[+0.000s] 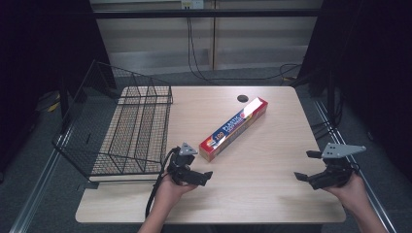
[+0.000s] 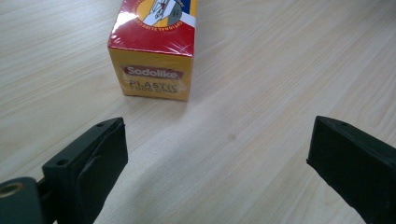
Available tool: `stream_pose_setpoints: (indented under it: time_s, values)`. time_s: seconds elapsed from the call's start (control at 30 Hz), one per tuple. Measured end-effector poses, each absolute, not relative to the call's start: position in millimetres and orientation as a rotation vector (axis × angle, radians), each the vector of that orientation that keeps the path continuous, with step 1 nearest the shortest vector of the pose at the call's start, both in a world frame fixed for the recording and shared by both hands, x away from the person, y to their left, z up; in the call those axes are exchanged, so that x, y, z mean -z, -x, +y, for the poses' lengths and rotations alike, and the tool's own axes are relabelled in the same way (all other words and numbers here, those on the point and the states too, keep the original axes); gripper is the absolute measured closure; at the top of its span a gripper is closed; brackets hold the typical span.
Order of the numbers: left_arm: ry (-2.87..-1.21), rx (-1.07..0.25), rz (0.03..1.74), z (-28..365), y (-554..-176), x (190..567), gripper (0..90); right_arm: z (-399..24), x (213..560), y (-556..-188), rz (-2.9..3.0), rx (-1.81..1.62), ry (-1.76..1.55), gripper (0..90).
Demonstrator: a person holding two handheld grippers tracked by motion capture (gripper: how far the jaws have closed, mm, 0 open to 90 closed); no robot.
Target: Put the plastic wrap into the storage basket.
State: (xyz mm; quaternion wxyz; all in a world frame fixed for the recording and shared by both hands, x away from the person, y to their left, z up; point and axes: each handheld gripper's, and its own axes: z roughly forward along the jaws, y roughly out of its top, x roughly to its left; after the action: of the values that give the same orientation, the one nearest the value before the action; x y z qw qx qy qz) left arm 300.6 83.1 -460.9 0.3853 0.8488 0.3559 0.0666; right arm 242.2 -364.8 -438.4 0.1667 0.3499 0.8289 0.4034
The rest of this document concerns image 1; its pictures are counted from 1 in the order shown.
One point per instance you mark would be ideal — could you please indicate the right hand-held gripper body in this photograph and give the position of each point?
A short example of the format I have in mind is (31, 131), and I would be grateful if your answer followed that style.
(335, 170)

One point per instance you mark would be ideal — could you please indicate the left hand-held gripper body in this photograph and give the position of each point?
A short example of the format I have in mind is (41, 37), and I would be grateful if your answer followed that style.
(183, 166)

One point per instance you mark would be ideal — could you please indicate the long plastic wrap box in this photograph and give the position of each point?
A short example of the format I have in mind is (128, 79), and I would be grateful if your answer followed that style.
(233, 129)

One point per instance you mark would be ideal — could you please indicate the person's right hand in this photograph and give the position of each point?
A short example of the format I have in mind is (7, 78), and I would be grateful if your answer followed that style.
(348, 192)

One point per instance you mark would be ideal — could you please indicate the person's left hand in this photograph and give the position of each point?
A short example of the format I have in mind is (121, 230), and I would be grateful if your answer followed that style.
(170, 192)

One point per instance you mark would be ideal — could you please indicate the yellow floor object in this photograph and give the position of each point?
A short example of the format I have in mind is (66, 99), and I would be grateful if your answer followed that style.
(53, 106)

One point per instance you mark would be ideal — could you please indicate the black horizontal bar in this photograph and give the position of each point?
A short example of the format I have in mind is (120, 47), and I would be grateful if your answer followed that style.
(207, 13)

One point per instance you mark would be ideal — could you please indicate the metal floor rail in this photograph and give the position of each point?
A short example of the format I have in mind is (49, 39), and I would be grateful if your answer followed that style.
(362, 174)
(39, 184)

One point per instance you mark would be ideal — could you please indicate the white wall socket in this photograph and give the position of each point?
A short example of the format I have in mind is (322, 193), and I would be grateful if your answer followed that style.
(192, 4)

